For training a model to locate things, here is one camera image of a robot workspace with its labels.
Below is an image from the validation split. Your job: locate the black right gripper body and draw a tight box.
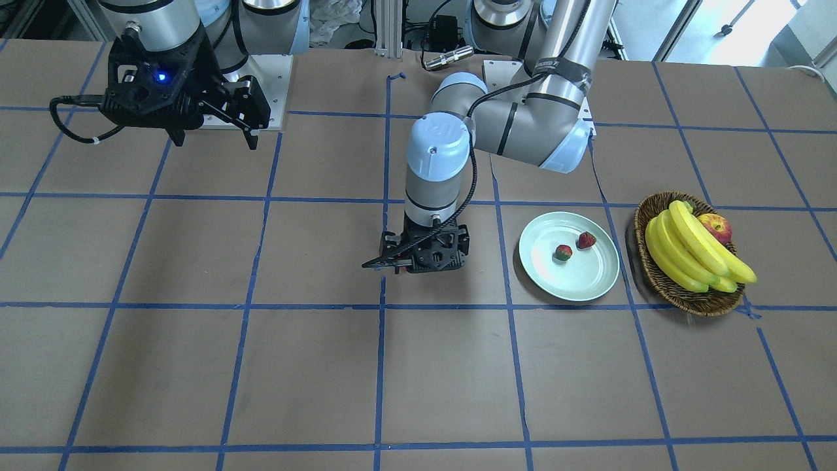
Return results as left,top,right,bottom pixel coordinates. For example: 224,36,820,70
98,33,267,131

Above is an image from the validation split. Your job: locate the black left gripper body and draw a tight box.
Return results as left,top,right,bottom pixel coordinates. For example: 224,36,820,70
381,218,470,273

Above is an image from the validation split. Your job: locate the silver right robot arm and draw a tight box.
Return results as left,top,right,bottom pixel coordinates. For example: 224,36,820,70
98,1,310,150

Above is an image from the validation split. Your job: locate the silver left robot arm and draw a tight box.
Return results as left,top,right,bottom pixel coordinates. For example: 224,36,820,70
365,1,615,272

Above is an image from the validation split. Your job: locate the pale green round plate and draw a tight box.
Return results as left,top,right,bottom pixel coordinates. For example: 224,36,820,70
517,211,620,302

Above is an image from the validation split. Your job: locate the yellow banana bunch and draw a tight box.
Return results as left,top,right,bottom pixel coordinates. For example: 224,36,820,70
643,199,757,293

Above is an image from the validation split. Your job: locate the brown wicker basket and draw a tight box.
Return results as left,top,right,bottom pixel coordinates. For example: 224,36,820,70
633,191,745,316

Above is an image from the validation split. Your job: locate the red yellow apple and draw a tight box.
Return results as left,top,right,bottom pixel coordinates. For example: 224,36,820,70
697,213,732,245

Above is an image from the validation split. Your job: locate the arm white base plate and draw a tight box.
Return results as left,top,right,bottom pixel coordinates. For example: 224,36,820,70
483,60,596,139
196,55,293,130

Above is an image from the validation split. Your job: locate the aluminium frame post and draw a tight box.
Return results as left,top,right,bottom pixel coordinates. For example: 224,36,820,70
370,1,404,61

